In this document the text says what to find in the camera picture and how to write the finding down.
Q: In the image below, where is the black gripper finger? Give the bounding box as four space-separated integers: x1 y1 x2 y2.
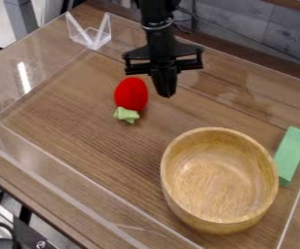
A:
150 67 177 98

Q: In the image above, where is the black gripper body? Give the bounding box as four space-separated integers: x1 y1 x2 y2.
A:
122 41 204 75

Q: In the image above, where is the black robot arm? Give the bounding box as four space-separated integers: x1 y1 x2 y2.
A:
122 0 204 98

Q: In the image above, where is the red plush strawberry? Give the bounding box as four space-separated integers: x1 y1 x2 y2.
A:
114 77 149 124

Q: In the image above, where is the wooden bowl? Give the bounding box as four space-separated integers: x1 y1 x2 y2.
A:
161 127 278 234

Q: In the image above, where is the grey table leg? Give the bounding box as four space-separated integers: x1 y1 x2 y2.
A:
3 0 38 40

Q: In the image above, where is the green rectangular block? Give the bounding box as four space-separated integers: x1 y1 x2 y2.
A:
274 126 300 187

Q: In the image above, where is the black equipment with screw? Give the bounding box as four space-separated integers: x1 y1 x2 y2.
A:
14 217 59 249

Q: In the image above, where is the clear acrylic enclosure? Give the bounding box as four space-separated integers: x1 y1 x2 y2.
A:
0 8 300 249

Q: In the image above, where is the black cable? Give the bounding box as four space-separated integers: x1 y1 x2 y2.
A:
0 219 21 249

